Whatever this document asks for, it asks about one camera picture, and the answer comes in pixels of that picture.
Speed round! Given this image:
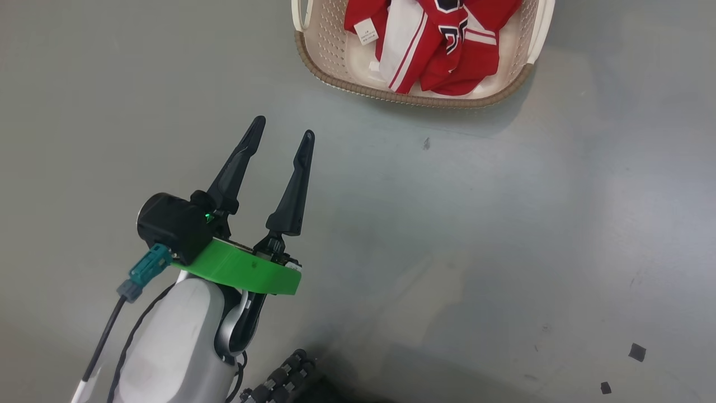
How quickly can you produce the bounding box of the cream perforated laundry basket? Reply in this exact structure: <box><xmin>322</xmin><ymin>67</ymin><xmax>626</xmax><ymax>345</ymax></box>
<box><xmin>291</xmin><ymin>0</ymin><xmax>556</xmax><ymax>109</ymax></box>

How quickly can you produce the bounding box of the left arm cable teal connector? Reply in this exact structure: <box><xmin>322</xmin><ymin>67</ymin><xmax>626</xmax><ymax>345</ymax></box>
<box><xmin>70</xmin><ymin>243</ymin><xmax>173</xmax><ymax>403</ymax></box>

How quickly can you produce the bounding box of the black ribbed cable conduit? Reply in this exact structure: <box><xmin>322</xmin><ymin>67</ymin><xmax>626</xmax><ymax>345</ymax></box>
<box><xmin>238</xmin><ymin>349</ymin><xmax>317</xmax><ymax>403</ymax></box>

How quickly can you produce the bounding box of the red basketball jersey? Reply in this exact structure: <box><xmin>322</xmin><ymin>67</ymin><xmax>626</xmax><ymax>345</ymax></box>
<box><xmin>344</xmin><ymin>0</ymin><xmax>524</xmax><ymax>76</ymax></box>

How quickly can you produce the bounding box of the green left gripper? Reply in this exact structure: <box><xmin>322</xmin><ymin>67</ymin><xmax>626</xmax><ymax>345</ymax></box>
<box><xmin>171</xmin><ymin>116</ymin><xmax>315</xmax><ymax>296</ymax></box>

